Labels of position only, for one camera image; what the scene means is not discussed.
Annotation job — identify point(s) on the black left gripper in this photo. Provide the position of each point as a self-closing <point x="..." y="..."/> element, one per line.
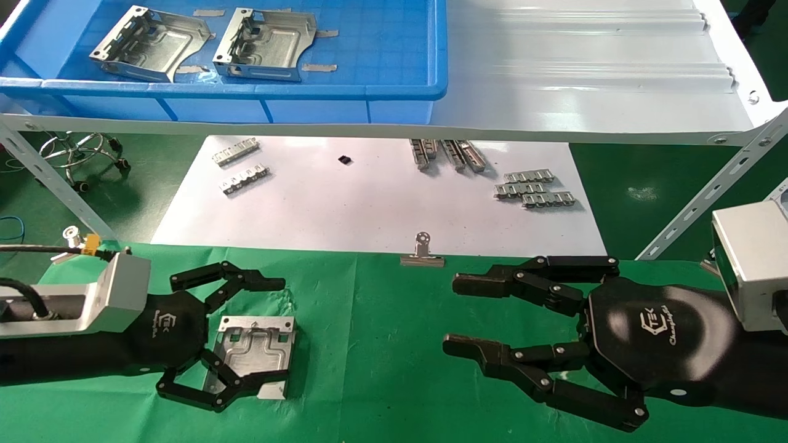
<point x="172" y="332"/>

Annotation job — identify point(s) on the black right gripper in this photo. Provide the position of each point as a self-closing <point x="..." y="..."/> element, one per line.
<point x="665" y="338"/>

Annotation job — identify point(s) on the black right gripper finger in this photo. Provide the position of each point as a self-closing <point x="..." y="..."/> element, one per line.
<point x="480" y="354"/>
<point x="486" y="284"/>

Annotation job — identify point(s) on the silver sheet metal bracket part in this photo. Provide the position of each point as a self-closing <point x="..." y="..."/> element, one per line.
<point x="154" y="49"/>
<point x="271" y="46"/>
<point x="258" y="351"/>

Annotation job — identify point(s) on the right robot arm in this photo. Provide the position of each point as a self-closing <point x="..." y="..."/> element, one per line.
<point x="763" y="369"/>

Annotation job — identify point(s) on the silver binder clip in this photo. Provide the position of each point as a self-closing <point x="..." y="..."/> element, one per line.
<point x="72" y="234"/>
<point x="422" y="259"/>

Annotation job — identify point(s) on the green cloth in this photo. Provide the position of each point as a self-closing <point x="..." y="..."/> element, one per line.
<point x="381" y="344"/>

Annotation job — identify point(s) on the grey notched metal strip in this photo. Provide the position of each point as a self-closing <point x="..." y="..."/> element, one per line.
<point x="549" y="200"/>
<point x="519" y="191"/>
<point x="528" y="177"/>

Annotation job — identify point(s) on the white paper sheet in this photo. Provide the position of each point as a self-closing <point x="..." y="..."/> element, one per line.
<point x="369" y="203"/>

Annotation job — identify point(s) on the white perforated angle brace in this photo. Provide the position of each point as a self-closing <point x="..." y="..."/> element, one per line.
<point x="708" y="191"/>
<point x="49" y="178"/>

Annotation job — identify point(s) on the small notched metal strip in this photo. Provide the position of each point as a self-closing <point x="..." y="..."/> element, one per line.
<point x="235" y="152"/>
<point x="245" y="179"/>

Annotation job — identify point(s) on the white metal shelf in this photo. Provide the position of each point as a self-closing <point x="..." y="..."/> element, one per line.
<point x="585" y="92"/>

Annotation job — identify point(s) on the blue plastic bin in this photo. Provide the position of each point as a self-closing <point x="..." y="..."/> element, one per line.
<point x="308" y="111"/>

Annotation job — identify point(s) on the chrome stool base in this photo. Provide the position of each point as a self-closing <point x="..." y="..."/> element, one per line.
<point x="80" y="151"/>

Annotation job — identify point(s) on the clear tape piece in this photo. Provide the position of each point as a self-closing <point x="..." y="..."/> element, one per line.
<point x="209" y="12"/>
<point x="192" y="69"/>
<point x="320" y="67"/>
<point x="327" y="33"/>

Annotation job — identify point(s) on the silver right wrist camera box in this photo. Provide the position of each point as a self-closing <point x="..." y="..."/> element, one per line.
<point x="751" y="264"/>

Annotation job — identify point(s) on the grey metal rail piece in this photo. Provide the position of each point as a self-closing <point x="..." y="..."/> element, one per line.
<point x="454" y="156"/>
<point x="419" y="155"/>
<point x="474" y="156"/>
<point x="432" y="147"/>

